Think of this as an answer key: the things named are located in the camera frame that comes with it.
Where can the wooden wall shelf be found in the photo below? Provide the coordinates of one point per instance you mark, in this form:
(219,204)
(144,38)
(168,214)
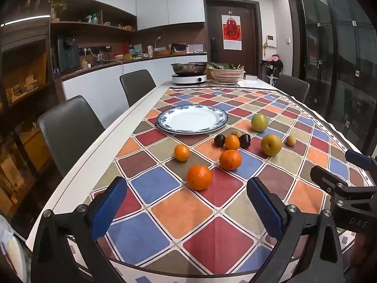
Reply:
(88,26)

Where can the white cloth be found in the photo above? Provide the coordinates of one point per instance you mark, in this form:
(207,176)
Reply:
(11,250)

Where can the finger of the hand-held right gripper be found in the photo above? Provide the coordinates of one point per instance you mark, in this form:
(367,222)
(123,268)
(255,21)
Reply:
(322,177)
(358,159)

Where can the large orange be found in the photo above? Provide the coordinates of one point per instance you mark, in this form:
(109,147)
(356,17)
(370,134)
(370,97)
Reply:
(199,177)

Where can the brown kiwi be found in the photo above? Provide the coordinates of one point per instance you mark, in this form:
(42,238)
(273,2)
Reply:
(235,133)
(291,140)

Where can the medium orange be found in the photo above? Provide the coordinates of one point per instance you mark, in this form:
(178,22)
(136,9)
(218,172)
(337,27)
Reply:
(230,159)

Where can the small yellow bottle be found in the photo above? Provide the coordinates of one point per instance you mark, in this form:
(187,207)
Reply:
(84,64)

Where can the white induction cooker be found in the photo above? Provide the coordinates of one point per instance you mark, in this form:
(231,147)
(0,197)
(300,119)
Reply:
(188,79)

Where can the black water dispenser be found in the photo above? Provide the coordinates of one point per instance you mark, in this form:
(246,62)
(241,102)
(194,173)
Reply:
(67,53)

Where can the small white box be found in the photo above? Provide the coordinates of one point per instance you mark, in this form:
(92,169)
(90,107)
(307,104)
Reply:
(252,77)

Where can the dark glass sliding door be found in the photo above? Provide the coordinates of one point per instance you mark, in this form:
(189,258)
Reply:
(332,64)

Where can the colourful checkered tablecloth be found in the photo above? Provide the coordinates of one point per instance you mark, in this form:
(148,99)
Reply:
(176,212)

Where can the dark glass display cabinet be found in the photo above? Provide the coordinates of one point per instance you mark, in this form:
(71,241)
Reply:
(23,79)

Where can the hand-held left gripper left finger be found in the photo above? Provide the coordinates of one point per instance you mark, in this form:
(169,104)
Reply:
(109,209)

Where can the woven basket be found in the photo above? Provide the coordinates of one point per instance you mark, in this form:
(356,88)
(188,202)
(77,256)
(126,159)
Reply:
(226,75)

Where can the white intercom panel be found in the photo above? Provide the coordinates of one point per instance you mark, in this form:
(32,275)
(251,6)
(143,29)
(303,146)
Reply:
(271,41)

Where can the pink and black clothing pile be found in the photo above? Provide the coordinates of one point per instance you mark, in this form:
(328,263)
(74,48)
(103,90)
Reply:
(272,63)

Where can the grey dining chair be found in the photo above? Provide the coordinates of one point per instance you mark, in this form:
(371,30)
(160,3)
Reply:
(293,85)
(69,129)
(138,87)

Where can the small orange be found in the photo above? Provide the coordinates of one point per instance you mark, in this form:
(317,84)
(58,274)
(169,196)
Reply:
(182,153)
(232,142)

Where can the white upper cabinets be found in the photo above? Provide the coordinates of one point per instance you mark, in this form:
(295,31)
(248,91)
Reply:
(165,3)

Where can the green apple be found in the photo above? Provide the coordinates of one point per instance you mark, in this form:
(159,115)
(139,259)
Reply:
(259,122)

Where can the red and white wall calendar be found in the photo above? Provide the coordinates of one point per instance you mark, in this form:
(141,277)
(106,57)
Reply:
(232,32)

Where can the steel pot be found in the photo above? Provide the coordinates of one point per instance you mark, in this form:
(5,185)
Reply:
(188,67)

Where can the dark brown door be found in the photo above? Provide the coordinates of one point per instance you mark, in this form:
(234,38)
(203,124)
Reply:
(250,29)

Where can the dark plum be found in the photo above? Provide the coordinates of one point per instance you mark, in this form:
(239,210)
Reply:
(244,141)
(219,141)

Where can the yellow pear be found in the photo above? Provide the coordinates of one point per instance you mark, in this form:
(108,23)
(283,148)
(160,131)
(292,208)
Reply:
(271,144)

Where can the white counter cabinet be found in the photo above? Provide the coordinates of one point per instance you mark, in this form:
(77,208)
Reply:
(100,85)

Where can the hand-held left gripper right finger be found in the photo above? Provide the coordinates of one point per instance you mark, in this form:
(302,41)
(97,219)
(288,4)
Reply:
(265,209)

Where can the wall socket strip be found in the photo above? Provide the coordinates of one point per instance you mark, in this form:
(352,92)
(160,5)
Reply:
(95,49)

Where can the green leafy vegetables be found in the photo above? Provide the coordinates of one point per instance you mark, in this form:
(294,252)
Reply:
(223,65)

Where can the blue rimmed white plate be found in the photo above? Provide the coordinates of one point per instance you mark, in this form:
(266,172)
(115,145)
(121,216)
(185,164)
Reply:
(191,119)

